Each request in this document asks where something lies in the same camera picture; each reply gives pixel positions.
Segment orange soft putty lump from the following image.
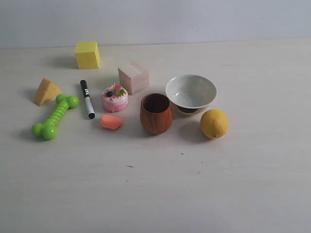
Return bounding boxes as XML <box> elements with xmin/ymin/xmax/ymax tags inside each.
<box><xmin>100</xmin><ymin>115</ymin><xmax>123</xmax><ymax>130</ymax></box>

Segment brown wooden cup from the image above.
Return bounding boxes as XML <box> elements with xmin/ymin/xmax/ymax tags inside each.
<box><xmin>140</xmin><ymin>93</ymin><xmax>173</xmax><ymax>135</ymax></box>

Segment white speckled ceramic bowl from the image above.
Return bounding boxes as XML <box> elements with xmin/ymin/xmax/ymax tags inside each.
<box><xmin>165</xmin><ymin>74</ymin><xmax>217</xmax><ymax>116</ymax></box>

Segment pink toy cake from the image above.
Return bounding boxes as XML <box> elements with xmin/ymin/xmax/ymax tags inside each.
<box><xmin>101</xmin><ymin>84</ymin><xmax>128</xmax><ymax>112</ymax></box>

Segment pale wooden cube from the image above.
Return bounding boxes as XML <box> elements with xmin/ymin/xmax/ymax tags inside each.
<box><xmin>118</xmin><ymin>62</ymin><xmax>150</xmax><ymax>95</ymax></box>

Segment yellow lemon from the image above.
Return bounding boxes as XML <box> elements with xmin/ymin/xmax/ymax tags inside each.
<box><xmin>200</xmin><ymin>109</ymin><xmax>229</xmax><ymax>139</ymax></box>

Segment black white marker pen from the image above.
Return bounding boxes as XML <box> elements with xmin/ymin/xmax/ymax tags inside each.
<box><xmin>80</xmin><ymin>80</ymin><xmax>95</xmax><ymax>119</ymax></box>

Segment yellow foam cube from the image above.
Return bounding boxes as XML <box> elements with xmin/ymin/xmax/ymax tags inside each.
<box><xmin>74</xmin><ymin>41</ymin><xmax>100</xmax><ymax>69</ymax></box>

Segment green bone dog toy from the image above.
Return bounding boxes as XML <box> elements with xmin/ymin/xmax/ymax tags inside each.
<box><xmin>31</xmin><ymin>94</ymin><xmax>79</xmax><ymax>140</ymax></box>

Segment yellow cheese wedge toy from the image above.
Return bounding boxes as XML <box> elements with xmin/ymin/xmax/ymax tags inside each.
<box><xmin>33</xmin><ymin>78</ymin><xmax>62</xmax><ymax>106</ymax></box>

